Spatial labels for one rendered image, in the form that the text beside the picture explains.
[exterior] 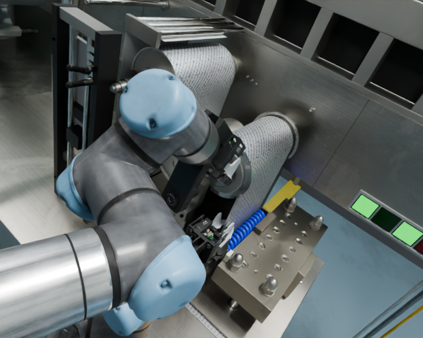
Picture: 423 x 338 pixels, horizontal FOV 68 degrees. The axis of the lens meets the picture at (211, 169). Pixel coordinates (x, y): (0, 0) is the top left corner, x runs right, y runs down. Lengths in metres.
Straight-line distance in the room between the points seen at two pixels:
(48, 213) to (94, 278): 0.75
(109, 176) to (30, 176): 0.79
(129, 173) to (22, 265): 0.14
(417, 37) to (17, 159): 1.15
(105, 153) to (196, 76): 0.45
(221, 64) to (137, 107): 0.54
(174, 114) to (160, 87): 0.03
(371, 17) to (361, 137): 0.28
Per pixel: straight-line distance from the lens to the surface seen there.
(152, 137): 0.35
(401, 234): 0.99
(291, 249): 0.94
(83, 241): 0.29
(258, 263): 0.85
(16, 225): 0.99
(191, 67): 0.77
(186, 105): 0.34
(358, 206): 0.97
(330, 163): 0.95
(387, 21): 0.87
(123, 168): 0.36
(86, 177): 0.37
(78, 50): 0.80
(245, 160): 0.66
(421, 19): 0.86
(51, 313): 0.28
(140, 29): 0.74
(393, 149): 0.90
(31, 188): 1.09
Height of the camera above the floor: 1.65
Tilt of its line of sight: 36 degrees down
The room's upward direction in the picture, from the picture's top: 21 degrees clockwise
